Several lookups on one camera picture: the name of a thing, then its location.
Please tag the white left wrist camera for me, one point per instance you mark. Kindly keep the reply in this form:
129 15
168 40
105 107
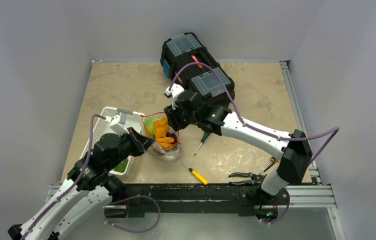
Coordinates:
117 124

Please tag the green bell pepper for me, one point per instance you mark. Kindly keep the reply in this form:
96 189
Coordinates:
121 167

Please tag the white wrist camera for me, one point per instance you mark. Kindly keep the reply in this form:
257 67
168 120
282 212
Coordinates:
117 124
172 92

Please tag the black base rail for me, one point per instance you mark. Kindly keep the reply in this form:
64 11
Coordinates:
195 198

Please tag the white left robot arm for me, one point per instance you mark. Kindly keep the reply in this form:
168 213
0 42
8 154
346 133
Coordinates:
88 173

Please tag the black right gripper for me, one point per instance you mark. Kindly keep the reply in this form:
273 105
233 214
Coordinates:
173 115

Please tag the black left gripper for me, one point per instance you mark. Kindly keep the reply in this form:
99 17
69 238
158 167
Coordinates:
141 143

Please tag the green handled screwdriver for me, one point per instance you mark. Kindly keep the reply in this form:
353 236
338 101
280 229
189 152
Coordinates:
202 141

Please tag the orange black screwdriver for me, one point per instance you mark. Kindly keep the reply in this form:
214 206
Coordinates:
271 162

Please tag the yellow handled screwdriver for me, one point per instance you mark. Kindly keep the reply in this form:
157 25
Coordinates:
196 174

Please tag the black toolbox clear lids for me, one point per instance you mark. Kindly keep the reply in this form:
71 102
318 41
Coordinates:
187 48

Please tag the clear zip bag orange zipper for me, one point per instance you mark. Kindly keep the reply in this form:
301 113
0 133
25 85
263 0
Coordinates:
166 155

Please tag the black pliers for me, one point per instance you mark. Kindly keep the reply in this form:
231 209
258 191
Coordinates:
251 179

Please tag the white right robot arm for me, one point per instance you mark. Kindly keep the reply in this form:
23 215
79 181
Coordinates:
293 151

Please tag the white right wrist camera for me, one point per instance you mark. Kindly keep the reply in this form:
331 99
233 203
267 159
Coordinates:
172 92

